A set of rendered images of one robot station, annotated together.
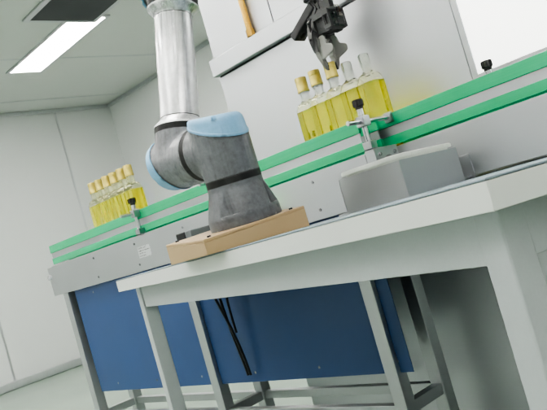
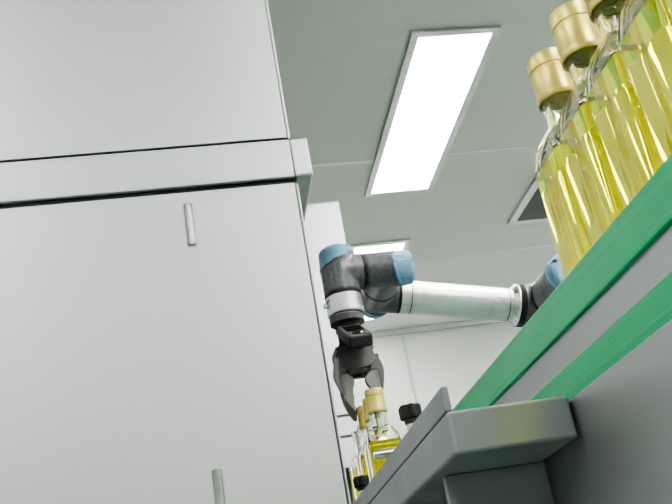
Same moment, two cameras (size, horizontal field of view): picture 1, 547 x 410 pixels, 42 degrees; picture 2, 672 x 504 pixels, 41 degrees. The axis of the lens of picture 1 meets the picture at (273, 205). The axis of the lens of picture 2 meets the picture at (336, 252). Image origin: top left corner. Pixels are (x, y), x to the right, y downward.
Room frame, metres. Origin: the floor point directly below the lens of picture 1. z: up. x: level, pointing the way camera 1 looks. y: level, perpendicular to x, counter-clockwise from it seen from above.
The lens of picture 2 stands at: (3.38, 0.68, 0.74)
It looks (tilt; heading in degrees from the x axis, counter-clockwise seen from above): 24 degrees up; 213
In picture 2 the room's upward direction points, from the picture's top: 10 degrees counter-clockwise
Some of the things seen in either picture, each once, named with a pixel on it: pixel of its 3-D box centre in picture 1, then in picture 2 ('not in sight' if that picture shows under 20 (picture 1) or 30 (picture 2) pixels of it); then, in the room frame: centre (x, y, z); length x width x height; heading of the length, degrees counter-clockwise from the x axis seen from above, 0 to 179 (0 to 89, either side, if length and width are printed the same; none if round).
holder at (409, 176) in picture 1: (409, 178); not in sight; (1.61, -0.31, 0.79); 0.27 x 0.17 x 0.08; 134
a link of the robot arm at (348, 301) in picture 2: not in sight; (343, 308); (1.94, -0.27, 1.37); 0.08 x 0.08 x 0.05
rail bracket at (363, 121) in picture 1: (369, 123); not in sight; (1.74, -0.28, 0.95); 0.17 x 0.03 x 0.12; 134
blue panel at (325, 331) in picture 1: (221, 313); not in sight; (2.43, 0.27, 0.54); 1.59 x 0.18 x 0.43; 44
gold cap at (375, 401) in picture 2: (301, 85); (375, 401); (2.04, -0.17, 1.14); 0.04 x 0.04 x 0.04
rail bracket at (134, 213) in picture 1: (130, 218); not in sight; (2.47, 0.49, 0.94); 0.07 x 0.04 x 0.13; 134
